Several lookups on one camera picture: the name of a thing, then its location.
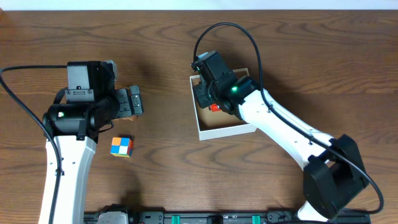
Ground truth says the red toy fire truck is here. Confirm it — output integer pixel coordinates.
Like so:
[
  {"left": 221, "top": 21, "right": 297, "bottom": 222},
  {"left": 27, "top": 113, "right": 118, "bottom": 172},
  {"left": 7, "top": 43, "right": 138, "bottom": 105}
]
[{"left": 209, "top": 104, "right": 221, "bottom": 112}]

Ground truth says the multicolour puzzle cube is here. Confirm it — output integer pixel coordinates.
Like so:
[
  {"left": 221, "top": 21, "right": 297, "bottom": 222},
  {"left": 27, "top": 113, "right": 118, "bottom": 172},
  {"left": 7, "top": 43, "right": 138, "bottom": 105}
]
[{"left": 110, "top": 137, "right": 133, "bottom": 157}]

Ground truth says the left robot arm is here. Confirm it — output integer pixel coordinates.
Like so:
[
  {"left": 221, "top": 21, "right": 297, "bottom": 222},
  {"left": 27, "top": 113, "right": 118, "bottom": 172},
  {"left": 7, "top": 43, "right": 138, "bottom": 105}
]
[{"left": 39, "top": 60, "right": 144, "bottom": 223}]

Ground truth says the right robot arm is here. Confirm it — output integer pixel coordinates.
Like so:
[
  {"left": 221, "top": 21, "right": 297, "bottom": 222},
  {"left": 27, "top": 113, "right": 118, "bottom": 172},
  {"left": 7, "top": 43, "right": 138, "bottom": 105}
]
[{"left": 192, "top": 51, "right": 369, "bottom": 222}]

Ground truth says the brown plush toy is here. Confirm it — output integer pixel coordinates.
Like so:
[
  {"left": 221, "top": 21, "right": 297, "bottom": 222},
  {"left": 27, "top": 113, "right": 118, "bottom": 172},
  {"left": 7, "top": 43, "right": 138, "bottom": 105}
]
[{"left": 118, "top": 115, "right": 138, "bottom": 121}]

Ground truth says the white cardboard box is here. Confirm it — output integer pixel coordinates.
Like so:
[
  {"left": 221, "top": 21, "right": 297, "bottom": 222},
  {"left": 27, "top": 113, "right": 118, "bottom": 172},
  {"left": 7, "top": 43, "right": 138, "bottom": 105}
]
[{"left": 189, "top": 68, "right": 258, "bottom": 141}]

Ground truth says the right black cable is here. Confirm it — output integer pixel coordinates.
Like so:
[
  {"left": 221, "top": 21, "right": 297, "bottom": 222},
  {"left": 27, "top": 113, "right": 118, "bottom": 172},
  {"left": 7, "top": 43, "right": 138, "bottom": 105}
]
[{"left": 193, "top": 22, "right": 385, "bottom": 215}]

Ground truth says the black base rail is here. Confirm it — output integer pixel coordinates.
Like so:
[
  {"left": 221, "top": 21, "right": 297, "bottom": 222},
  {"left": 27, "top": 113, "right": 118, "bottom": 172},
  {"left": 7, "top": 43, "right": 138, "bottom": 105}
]
[{"left": 83, "top": 203, "right": 371, "bottom": 224}]

